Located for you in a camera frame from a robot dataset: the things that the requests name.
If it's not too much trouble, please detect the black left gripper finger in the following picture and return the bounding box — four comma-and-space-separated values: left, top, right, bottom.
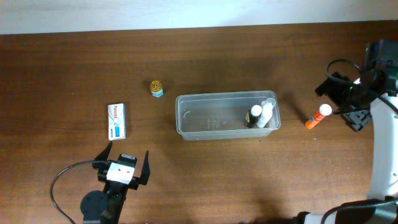
94, 141, 113, 161
139, 151, 150, 185

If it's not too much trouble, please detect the orange tablet tube white cap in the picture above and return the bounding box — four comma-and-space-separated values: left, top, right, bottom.
305, 104, 333, 129

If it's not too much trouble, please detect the white dropper bottle clear cap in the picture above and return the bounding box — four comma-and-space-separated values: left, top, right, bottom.
256, 98, 276, 128

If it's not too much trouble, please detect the dark bottle white cap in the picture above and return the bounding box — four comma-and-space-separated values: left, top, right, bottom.
245, 105, 262, 128

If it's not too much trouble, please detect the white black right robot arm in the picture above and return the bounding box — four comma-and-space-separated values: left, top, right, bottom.
292, 39, 397, 224

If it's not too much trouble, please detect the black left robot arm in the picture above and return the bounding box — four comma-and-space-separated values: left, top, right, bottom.
80, 142, 150, 223

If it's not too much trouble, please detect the clear plastic container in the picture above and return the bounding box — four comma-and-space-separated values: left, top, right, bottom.
175, 90, 281, 141

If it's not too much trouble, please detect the white Panadol box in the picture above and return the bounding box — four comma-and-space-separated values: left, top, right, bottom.
108, 103, 126, 141

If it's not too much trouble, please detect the small jar gold lid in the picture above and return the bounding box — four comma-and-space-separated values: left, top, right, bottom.
150, 80, 164, 98

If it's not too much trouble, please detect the black left camera cable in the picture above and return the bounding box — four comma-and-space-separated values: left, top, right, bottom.
49, 160, 108, 224

